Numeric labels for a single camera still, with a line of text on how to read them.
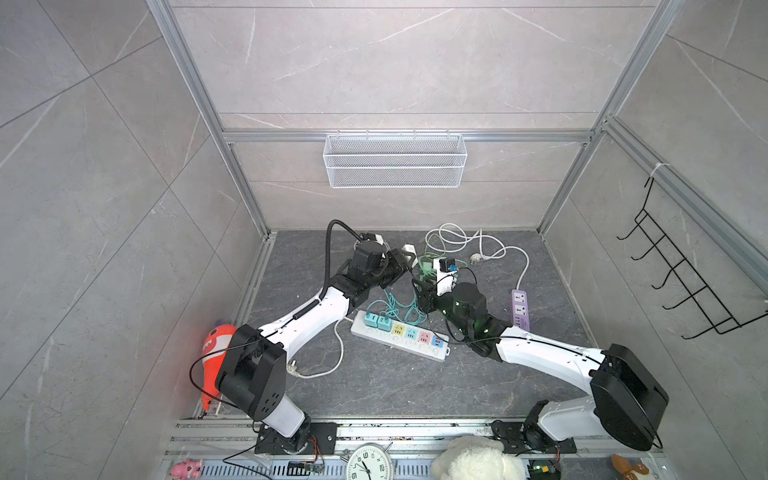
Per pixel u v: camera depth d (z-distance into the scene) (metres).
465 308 0.60
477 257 1.08
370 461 0.67
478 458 0.54
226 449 0.73
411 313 0.95
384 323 0.86
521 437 0.71
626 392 0.42
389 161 1.01
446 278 0.65
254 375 0.43
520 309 0.95
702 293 0.62
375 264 0.66
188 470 0.67
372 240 0.75
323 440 0.73
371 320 0.88
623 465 0.69
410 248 0.82
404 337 0.88
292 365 0.84
